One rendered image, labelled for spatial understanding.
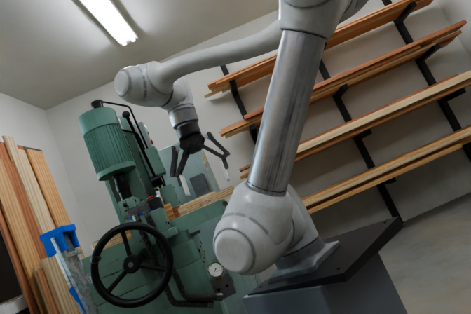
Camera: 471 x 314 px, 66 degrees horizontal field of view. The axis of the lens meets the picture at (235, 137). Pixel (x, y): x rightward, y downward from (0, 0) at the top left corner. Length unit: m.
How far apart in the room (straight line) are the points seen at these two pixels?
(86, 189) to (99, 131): 2.65
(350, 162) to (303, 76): 3.28
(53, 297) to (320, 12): 2.64
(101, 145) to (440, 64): 3.80
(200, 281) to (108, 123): 0.80
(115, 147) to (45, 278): 1.51
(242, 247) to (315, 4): 0.53
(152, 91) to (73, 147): 3.46
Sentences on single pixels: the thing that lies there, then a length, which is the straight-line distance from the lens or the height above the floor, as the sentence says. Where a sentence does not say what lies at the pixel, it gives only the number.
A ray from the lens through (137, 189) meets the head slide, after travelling 1.82.
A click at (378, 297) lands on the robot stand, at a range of 1.13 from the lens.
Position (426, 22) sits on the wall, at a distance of 4.76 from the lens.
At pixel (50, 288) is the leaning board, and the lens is 3.00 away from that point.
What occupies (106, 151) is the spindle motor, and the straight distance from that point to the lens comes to 1.70.
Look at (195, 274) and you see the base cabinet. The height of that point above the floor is 0.66.
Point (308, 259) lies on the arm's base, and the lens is 1.06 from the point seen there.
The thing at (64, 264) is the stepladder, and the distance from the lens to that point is 2.50.
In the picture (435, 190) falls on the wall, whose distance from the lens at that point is 4.34.
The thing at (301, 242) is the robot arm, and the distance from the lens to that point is 1.06.
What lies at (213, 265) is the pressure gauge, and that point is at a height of 0.68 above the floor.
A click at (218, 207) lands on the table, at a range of 1.54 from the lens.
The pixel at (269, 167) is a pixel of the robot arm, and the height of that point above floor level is 0.90.
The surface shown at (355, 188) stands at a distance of 3.59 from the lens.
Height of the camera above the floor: 0.86
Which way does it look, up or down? 10 degrees up
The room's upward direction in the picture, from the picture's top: 24 degrees counter-clockwise
